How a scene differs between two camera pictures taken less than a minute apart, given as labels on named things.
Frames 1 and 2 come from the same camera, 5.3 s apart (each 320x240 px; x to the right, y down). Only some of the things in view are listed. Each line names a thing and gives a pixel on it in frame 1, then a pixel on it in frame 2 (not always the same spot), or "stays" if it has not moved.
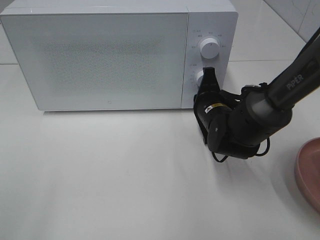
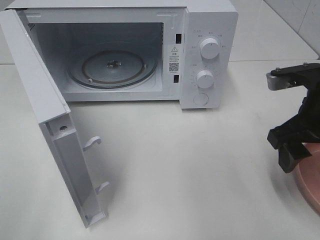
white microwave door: (79, 61) -> (52, 110)
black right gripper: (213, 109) -> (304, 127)
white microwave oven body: (95, 55) stays
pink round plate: (307, 171) stays
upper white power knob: (209, 48) stays
